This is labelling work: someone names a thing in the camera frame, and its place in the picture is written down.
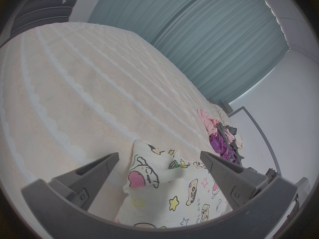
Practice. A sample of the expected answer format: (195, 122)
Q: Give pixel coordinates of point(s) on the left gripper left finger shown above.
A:
(84, 178)

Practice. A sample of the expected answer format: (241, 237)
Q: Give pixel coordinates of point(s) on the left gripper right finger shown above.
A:
(231, 180)

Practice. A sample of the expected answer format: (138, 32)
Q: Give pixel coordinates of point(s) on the white printed pyjama top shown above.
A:
(159, 193)

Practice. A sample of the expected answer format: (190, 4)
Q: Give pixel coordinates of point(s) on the pile of clothes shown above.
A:
(219, 141)

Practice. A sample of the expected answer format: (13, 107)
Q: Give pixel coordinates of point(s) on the bed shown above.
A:
(99, 88)

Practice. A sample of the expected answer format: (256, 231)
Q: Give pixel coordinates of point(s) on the blue-green curtain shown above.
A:
(199, 38)

